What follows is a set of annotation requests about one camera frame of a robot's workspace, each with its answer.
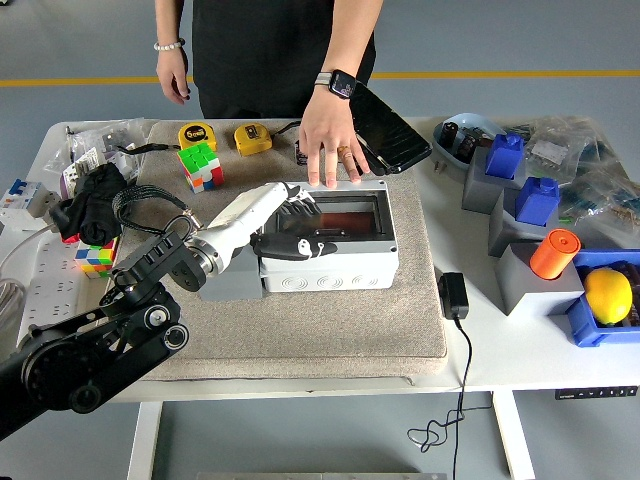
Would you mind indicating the person's right hand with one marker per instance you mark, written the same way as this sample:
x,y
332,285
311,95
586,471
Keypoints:
x,y
172,75

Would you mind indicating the person's left hand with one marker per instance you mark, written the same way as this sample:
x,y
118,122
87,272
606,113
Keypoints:
x,y
330,130

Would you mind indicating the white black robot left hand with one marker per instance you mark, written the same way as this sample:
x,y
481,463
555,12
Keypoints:
x,y
240,215

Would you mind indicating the grey block with round hole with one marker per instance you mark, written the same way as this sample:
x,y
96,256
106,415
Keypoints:
x,y
235,287

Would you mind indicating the orange cylinder battery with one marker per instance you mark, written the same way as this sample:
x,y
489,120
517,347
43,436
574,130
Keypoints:
x,y
552,257
350,221

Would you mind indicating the white junction box clear lid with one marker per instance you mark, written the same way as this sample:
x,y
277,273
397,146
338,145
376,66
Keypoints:
x,y
325,277

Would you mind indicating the person's left forearm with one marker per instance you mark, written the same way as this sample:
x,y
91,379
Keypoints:
x,y
350,40

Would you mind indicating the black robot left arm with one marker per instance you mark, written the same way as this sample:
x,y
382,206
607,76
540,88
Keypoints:
x,y
90,360

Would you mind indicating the person's right forearm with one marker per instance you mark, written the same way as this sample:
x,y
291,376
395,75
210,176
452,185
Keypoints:
x,y
170,20

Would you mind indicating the black capacitor with white print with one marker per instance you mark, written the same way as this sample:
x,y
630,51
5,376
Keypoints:
x,y
299,155

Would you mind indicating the black smartwatch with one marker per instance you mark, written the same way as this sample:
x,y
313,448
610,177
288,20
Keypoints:
x,y
342,83

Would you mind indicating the round yellow tape measure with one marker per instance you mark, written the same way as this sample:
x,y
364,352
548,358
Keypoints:
x,y
195,134

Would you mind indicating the large colourful puzzle cube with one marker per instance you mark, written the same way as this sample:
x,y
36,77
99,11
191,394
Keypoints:
x,y
200,165

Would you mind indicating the black flat device case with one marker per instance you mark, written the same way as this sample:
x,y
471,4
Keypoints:
x,y
395,135

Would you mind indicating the squarish yellow tape measure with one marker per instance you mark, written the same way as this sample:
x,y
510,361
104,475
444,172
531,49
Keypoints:
x,y
252,140

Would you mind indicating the clear bags of small parts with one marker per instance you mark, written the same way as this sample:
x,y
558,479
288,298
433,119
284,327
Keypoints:
x,y
120,131

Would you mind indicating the person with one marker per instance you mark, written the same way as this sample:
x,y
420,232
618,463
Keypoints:
x,y
260,50

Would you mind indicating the small metal pins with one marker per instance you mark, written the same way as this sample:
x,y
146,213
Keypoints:
x,y
440,167

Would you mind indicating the black cloth bundle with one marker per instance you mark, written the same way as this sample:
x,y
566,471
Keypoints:
x,y
95,220

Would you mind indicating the small colourful puzzle cube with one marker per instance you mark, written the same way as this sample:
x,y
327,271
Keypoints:
x,y
97,257

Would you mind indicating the light blue bowl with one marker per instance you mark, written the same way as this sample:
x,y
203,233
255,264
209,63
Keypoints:
x,y
480,122

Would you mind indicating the purple packet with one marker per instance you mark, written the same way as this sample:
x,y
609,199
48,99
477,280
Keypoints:
x,y
67,182

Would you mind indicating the grey-brown fabric mat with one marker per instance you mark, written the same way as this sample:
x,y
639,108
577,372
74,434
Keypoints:
x,y
325,340

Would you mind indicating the grey holder block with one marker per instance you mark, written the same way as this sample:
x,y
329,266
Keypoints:
x,y
477,190
530,295
502,235

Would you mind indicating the blue plastic block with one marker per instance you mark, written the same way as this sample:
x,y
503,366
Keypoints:
x,y
505,160
537,202

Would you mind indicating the white circuit breaker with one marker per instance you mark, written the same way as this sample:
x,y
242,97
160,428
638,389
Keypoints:
x,y
25,197

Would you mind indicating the white power strip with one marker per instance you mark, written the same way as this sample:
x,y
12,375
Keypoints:
x,y
50,300

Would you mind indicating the clear bag of components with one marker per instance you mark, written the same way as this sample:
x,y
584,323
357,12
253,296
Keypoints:
x,y
605,200
550,145

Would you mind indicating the white table leg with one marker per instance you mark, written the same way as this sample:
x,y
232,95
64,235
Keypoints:
x,y
512,435
145,440

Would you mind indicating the yellow lemon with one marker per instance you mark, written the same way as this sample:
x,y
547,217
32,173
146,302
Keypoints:
x,y
607,297

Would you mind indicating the blue plastic bin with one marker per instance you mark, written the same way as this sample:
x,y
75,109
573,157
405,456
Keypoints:
x,y
585,330

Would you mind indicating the black table control panel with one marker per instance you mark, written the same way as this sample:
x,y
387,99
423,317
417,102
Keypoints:
x,y
595,393

